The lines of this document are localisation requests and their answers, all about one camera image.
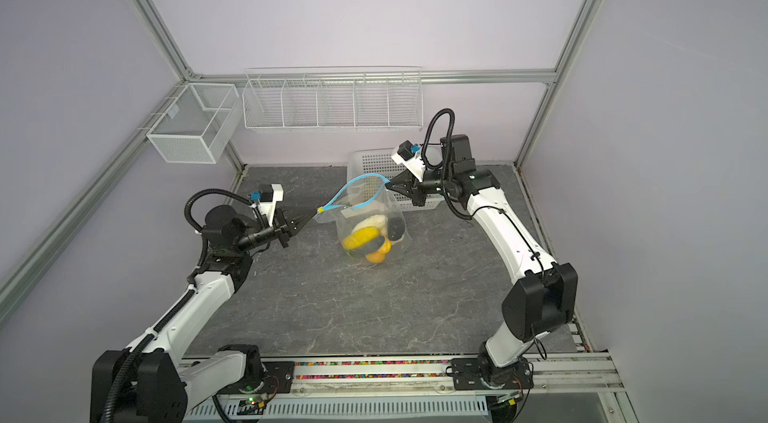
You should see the yellow toy corn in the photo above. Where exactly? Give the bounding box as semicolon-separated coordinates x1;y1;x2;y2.
342;226;380;251

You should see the dark toy eggplant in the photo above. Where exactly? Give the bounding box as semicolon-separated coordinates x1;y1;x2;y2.
347;236;392;257

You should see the yellow toy lemon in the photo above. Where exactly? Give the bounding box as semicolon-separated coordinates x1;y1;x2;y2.
365;239;392;264

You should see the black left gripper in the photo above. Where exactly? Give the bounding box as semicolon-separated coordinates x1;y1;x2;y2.
235;207;316;253

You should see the white wire wall rack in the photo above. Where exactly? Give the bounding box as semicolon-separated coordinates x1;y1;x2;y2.
241;66;424;131

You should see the clear zip top bag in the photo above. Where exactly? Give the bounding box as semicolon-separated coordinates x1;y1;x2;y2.
314;173;412;264

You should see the black toy avocado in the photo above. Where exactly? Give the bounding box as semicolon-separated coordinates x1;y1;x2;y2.
387;217;406;243

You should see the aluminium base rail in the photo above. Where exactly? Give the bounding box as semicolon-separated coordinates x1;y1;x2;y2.
116;353;625;423

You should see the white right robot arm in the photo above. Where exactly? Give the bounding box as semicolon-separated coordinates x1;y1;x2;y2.
386;108;578;391

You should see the white toy cucumber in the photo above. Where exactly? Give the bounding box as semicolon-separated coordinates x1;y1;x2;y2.
352;214;388;233

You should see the white perforated plastic basket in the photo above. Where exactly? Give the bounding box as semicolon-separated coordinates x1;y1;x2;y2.
346;148;448;212

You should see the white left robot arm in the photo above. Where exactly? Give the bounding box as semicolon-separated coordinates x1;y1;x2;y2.
89;184;317;422

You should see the white mesh wall box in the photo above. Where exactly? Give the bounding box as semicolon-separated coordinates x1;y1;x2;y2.
148;83;242;164

